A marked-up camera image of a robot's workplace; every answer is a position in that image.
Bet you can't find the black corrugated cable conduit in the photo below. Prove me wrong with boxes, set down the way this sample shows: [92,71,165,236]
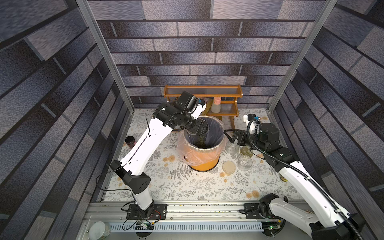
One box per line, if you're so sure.
[246,119,364,240]

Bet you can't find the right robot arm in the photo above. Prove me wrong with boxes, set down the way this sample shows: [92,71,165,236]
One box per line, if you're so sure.
[224,119,365,240]

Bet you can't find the white lidded jar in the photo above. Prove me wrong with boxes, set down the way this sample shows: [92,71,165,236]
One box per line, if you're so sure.
[88,222,111,240]

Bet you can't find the glass tea jar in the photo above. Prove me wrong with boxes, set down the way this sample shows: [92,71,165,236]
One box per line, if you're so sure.
[237,155,253,172]

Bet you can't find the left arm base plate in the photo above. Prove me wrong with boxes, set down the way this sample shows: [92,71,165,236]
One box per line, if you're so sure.
[126,203,168,221]

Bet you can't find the wooden two-tier shelf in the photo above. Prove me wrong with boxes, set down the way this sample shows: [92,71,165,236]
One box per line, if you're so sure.
[163,85,243,129]

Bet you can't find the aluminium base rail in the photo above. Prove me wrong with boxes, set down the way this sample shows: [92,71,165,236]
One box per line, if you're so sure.
[80,200,331,240]

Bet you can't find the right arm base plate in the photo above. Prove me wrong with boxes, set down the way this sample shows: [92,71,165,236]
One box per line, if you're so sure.
[239,203,282,221]

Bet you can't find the green jar lid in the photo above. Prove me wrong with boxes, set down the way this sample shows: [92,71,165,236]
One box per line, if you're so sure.
[240,146,253,158]

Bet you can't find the clear plastic bin liner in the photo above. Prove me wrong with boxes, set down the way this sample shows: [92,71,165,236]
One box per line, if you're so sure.
[176,116,229,167]

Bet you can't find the pink lidded plastic cup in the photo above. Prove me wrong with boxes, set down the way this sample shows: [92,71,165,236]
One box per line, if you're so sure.
[211,96,222,114]

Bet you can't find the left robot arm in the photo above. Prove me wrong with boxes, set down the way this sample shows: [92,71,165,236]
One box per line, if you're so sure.
[111,91,209,211]

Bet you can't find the dark red small jar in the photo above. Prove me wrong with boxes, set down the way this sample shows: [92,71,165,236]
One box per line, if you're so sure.
[125,136,136,149]

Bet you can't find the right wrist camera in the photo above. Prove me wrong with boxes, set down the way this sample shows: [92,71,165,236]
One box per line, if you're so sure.
[242,113,260,137]

